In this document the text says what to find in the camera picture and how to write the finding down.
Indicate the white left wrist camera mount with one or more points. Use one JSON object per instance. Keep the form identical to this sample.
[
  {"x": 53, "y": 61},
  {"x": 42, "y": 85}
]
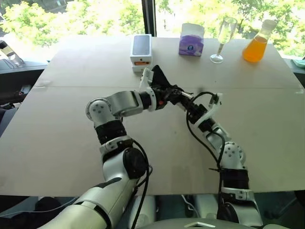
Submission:
[{"x": 145, "y": 80}]

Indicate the clear champagne flute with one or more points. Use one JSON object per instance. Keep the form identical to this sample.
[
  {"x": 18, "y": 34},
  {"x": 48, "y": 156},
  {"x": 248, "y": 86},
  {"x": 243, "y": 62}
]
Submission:
[{"x": 222, "y": 39}]

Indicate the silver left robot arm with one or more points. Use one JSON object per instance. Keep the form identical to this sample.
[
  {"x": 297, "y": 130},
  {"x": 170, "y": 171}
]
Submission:
[{"x": 124, "y": 100}]

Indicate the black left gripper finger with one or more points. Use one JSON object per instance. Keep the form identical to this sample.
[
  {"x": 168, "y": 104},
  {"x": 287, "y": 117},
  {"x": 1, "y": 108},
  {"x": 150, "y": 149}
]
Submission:
[
  {"x": 175, "y": 90},
  {"x": 173, "y": 100}
]

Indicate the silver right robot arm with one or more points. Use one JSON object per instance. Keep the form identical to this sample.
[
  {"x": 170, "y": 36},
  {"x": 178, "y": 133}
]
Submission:
[{"x": 232, "y": 152}]

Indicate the clear plastic bottle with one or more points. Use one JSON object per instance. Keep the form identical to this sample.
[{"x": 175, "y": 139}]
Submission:
[{"x": 10, "y": 53}]

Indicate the dark window post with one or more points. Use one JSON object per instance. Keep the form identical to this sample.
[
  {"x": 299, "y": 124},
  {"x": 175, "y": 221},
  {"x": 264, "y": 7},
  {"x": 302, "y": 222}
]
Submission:
[{"x": 149, "y": 16}]

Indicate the flask with orange liquid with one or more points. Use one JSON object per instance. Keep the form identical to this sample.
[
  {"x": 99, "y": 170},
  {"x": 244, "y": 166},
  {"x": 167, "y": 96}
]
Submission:
[{"x": 255, "y": 47}]

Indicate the white phone box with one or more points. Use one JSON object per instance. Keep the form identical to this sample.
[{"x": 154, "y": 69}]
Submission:
[{"x": 142, "y": 47}]

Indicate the purple tissue box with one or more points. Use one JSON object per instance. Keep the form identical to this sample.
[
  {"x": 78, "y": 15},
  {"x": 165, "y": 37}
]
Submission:
[{"x": 191, "y": 45}]

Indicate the white box with orange label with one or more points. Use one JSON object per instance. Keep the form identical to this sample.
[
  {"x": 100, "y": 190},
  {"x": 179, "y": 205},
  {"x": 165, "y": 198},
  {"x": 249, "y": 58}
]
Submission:
[{"x": 140, "y": 65}]

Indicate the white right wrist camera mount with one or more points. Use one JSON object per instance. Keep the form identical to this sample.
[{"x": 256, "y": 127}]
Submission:
[{"x": 215, "y": 107}]

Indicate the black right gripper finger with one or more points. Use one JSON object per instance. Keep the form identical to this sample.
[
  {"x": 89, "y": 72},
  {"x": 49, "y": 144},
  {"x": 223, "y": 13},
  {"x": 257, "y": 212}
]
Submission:
[
  {"x": 188, "y": 100},
  {"x": 183, "y": 106}
]

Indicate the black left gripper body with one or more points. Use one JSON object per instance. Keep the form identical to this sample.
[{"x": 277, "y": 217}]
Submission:
[{"x": 161, "y": 95}]

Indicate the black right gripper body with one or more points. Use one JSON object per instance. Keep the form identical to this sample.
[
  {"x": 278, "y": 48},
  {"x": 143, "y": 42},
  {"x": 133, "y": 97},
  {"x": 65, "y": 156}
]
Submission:
[{"x": 196, "y": 112}]

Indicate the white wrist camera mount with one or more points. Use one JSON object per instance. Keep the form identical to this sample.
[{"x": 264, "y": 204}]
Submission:
[
  {"x": 215, "y": 107},
  {"x": 145, "y": 80}
]

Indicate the teal tray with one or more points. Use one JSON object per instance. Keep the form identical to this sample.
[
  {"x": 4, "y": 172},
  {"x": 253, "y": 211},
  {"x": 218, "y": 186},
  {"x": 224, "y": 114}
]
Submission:
[{"x": 299, "y": 63}]

